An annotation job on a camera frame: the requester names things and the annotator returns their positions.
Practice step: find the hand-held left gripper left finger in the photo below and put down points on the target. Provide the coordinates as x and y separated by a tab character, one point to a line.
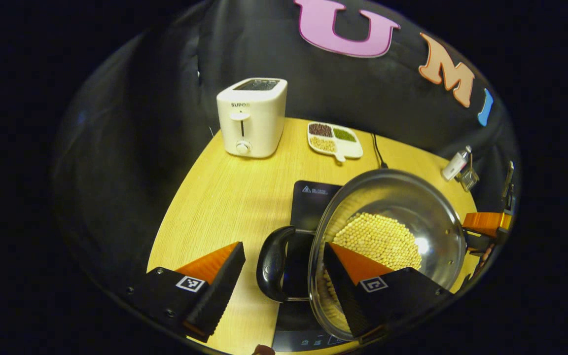
222	291

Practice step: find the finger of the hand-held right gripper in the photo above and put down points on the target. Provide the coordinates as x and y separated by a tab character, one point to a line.
483	222

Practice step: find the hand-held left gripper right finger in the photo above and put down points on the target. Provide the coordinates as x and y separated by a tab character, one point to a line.
343	296

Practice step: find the black induction cooktop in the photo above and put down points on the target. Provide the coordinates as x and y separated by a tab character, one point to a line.
313	207

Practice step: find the small clear glass cup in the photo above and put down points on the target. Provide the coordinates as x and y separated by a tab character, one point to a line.
469	180

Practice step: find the white bottle with red label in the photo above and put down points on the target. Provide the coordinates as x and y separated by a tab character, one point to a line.
454	165

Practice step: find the pile of yellow soybeans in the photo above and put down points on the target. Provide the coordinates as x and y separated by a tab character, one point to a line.
377	236

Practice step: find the white divided bean dish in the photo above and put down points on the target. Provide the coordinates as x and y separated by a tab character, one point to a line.
350	148

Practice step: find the white toaster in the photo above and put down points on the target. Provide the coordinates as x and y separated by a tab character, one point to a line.
259	128

